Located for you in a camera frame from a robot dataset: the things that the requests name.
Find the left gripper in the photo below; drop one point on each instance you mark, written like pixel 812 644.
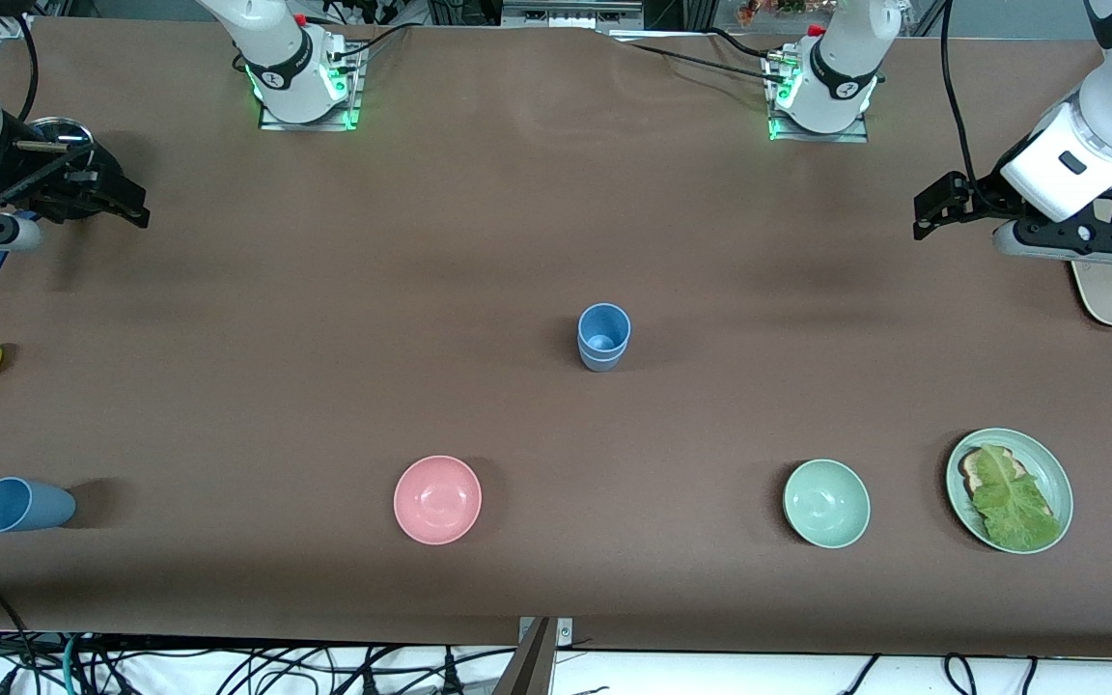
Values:
pixel 983 199

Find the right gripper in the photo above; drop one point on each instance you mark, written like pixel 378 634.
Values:
pixel 46 179

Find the steel pot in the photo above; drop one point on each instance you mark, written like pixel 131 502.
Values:
pixel 59 130

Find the toasted bread slice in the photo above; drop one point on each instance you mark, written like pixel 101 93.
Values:
pixel 969 473

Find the pale green plate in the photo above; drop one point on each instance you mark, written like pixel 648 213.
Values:
pixel 1048 468

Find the green lettuce leaf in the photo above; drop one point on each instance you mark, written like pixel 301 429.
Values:
pixel 1014 507

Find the pale green bowl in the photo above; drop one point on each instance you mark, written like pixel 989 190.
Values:
pixel 826 504

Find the grey box behind table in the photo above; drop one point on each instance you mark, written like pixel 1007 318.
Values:
pixel 566 14

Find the pink bowl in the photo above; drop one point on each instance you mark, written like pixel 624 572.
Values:
pixel 437 500

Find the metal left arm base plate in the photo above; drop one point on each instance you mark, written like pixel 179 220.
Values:
pixel 855 130

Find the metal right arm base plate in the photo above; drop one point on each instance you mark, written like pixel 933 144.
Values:
pixel 348 108

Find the small metal table bracket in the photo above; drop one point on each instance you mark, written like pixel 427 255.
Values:
pixel 566 632

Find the dark camera mount beam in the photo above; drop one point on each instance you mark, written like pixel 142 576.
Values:
pixel 532 666

